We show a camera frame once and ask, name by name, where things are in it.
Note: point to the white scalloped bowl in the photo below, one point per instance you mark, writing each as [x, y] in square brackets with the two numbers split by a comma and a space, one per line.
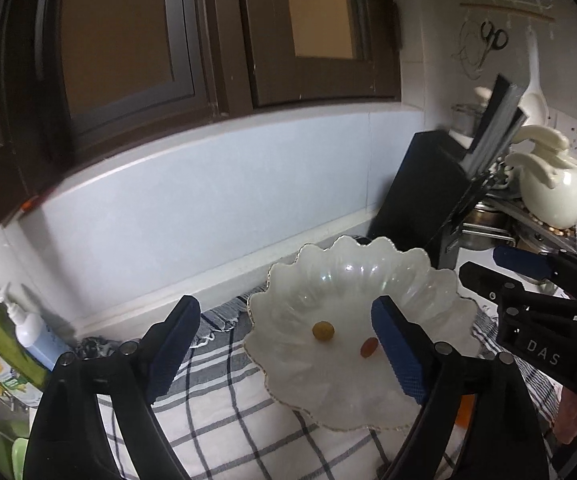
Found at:
[328, 285]

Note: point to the grey checked cloth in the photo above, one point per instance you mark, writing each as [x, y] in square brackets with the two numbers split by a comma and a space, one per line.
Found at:
[228, 435]

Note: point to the green plastic item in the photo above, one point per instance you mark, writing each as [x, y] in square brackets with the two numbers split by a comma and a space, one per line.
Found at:
[18, 455]

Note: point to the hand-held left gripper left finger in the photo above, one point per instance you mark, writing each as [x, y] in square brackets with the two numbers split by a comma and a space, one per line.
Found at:
[171, 360]

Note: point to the white ceramic pot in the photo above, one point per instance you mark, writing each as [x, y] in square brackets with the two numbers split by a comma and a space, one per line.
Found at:
[553, 185]

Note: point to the wooden hanging rod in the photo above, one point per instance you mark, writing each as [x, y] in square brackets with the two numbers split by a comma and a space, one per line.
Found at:
[508, 11]

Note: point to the white ladle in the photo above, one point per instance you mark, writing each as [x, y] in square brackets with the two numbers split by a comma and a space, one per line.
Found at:
[533, 85]

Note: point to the large steel pot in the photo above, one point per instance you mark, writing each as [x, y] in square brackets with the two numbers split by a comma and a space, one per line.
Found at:
[488, 230]

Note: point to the small yellow-green fruit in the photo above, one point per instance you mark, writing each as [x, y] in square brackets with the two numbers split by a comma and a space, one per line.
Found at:
[322, 330]

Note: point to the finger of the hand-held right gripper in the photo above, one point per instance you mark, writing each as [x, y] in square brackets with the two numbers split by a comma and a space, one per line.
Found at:
[483, 280]
[518, 261]

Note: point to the black knife block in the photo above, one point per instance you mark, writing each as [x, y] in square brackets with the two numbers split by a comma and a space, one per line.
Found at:
[413, 195]

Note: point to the person's right hand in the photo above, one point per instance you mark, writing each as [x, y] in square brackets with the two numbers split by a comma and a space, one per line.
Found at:
[569, 417]

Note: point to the brown window frame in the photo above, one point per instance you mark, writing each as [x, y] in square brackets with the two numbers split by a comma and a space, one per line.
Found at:
[218, 60]

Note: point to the small red fruit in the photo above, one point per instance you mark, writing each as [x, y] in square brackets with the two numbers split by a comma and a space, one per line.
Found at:
[368, 348]

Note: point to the wooden bead trivet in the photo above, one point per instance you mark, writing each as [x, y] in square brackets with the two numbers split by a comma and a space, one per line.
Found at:
[548, 226]

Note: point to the white pump bottle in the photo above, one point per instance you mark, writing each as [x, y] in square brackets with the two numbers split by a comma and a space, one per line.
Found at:
[36, 335]

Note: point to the white wall socket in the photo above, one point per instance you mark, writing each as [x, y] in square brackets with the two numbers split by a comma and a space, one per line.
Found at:
[571, 132]

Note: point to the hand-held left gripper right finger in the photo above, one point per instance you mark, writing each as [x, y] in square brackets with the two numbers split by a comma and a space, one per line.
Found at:
[399, 360]

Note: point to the black scissors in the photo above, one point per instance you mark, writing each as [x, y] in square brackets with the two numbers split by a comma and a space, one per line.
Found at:
[493, 37]

